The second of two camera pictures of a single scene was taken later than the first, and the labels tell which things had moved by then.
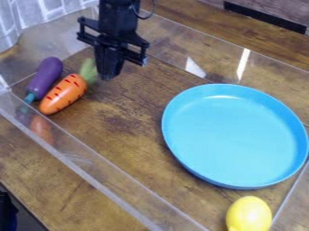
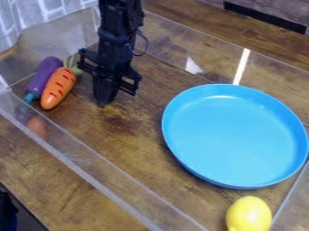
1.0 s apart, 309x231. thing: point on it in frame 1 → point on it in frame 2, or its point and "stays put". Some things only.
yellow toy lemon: [249, 214] stays put
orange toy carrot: [68, 89] → [57, 84]
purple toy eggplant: [44, 78] stays put
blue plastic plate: [238, 134] stays put
